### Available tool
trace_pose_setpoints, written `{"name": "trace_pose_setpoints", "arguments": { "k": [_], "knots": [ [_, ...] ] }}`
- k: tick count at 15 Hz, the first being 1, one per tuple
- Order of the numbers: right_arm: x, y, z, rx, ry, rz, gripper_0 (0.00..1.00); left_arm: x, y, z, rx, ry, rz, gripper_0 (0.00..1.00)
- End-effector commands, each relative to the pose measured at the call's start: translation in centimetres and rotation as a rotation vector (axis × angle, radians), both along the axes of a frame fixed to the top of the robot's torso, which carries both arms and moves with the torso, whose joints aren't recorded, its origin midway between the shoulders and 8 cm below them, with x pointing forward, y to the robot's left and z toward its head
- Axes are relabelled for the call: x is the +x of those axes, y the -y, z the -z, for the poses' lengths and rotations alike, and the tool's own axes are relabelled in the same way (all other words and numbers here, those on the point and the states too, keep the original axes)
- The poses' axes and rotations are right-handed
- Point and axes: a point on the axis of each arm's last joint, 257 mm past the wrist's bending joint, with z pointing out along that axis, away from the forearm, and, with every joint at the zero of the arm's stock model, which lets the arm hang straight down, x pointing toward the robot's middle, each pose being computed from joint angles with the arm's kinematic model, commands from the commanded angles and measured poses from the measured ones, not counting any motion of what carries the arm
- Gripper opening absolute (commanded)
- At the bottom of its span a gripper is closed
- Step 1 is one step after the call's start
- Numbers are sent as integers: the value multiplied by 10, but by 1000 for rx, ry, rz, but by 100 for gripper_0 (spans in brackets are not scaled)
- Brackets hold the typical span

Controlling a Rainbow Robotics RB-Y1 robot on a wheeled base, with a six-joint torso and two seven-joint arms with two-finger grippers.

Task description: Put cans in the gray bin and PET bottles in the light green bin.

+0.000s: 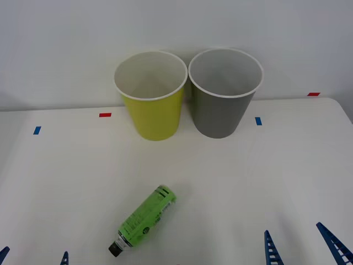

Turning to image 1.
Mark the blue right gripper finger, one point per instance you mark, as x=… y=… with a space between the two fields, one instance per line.
x=271 y=251
x=335 y=243

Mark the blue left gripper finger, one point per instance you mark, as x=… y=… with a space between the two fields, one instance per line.
x=65 y=259
x=3 y=251

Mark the green label plastic bottle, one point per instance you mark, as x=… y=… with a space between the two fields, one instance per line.
x=146 y=218

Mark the grey plastic bin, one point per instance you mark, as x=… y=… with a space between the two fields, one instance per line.
x=220 y=113

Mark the yellow-green plastic bin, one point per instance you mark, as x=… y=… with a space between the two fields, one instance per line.
x=154 y=118

